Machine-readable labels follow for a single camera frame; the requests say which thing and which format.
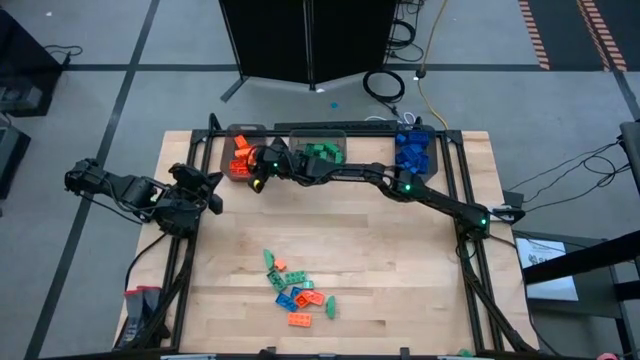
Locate thin black floor cable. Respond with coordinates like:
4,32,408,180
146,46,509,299
43,43,84,67

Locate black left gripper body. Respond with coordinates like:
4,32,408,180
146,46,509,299
168,162,214,211

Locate white cable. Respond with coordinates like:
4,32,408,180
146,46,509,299
363,111,420,126

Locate dark grey equipment box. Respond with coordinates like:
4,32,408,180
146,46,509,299
0,113,32,201

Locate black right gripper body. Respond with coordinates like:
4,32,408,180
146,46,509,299
263,147,304,182

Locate white paper sheet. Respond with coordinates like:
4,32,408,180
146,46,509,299
514,236,580,302

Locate black folding partition screen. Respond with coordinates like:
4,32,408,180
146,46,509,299
218,0,400,105

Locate clear grey plastic bin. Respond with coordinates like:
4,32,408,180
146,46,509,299
225,123,268,182
393,124,441,177
288,128,349,174

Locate thin black floor cables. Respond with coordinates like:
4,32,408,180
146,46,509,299
504,139,632,214

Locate black floor cable bundle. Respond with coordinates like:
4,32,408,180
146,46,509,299
385,0,427,64

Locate yellow floor cable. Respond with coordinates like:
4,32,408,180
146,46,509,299
416,0,450,131

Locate black desk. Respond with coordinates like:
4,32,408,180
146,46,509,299
0,8,65,119

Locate coiled black floor cable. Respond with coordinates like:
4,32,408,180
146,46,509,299
361,69,407,104

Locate black metal stand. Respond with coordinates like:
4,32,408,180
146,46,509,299
519,118,640,360

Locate black base cable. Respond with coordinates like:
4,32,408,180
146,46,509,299
123,230,174,292

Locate long black flat bar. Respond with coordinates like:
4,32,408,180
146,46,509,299
273,120,400,133

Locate grey red-capped clamp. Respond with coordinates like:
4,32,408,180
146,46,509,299
123,288,145,349
142,285,164,341

